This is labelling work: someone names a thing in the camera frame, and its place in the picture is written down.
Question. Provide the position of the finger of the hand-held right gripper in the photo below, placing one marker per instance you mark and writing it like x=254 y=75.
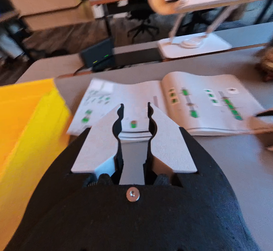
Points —
x=269 y=148
x=260 y=125

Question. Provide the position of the green brick bamboo model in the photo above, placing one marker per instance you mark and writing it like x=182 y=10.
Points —
x=267 y=65

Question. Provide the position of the building instruction booklet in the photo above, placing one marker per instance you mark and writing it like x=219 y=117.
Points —
x=138 y=93

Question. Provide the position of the adjoining grey table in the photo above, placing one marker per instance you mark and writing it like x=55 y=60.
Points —
x=53 y=65

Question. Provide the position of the black power box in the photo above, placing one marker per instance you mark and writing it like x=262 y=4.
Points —
x=98 y=53

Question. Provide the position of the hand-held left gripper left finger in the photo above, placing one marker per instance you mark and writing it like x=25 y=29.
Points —
x=96 y=148

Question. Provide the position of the yellow plastic bin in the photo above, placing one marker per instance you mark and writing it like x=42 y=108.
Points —
x=25 y=127

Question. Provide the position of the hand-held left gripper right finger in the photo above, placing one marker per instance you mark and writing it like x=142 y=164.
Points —
x=172 y=148

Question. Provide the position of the grey desk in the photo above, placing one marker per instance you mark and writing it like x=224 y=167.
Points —
x=234 y=159

